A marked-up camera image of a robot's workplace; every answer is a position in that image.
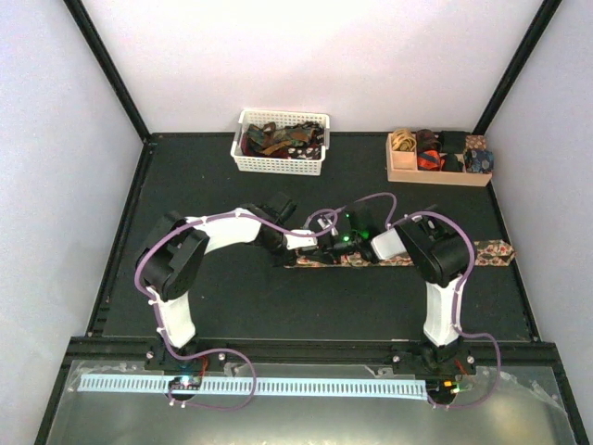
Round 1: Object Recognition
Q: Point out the left black frame post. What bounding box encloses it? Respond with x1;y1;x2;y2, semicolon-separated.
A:
63;0;151;142

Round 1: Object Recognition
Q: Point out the wooden compartment tray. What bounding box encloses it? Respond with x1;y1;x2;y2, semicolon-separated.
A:
385;132;493;187

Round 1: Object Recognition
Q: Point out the orange blue rolled tie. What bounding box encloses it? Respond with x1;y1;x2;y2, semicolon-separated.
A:
417;150;441;172

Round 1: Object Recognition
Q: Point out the black rolled tie front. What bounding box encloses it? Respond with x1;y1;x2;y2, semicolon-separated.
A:
440;153;465;172

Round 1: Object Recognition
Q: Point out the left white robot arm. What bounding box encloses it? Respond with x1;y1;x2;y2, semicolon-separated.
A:
134;193;317;370

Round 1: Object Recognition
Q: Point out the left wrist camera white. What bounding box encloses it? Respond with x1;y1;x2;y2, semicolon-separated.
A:
284;229;318;250

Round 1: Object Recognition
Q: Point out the pile of ties in basket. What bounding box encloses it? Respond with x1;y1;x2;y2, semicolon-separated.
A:
240;121;324;160

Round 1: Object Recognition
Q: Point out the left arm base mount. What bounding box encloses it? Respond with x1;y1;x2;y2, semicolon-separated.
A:
145;342;233;375

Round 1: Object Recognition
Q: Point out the black rolled tie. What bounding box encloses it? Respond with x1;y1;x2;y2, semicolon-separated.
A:
440;153;465;172
438;131;469;154

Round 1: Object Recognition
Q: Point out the white plastic basket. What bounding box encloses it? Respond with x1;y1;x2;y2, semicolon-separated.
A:
230;108;330;176

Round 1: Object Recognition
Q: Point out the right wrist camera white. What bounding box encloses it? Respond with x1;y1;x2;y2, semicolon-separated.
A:
316;214;339;236

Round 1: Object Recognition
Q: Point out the blue patterned rolled tie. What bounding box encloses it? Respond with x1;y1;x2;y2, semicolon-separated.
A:
464;149;495;174

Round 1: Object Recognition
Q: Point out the dark red rolled tie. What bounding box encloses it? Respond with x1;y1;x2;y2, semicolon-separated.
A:
415;129;441;152

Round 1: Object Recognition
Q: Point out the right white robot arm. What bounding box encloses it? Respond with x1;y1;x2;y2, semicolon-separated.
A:
326;207;476;374

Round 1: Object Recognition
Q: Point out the paisley patterned necktie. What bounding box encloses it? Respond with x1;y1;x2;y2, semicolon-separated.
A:
286;239;516;268

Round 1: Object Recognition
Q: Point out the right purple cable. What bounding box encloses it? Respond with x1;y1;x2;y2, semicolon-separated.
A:
333;192;502;412

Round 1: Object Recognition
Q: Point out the brown patterned rolled tie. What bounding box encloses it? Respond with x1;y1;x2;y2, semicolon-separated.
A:
465;134;487;150

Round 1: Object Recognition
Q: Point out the right black frame post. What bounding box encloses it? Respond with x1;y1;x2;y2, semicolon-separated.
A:
472;0;562;135

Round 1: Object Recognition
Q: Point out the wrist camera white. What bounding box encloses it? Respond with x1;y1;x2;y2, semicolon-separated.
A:
316;214;339;236
284;229;318;250

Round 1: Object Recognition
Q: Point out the white slotted cable duct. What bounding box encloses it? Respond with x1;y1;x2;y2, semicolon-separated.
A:
76;375;427;401

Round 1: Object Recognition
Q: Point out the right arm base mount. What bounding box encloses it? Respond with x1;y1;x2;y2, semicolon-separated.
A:
391;341;475;376

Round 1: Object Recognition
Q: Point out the black frame post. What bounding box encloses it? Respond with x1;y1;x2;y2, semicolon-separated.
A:
472;0;562;135
63;0;151;142

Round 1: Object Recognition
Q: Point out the clear acrylic sheet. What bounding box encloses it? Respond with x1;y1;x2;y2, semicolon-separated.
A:
37;361;579;444

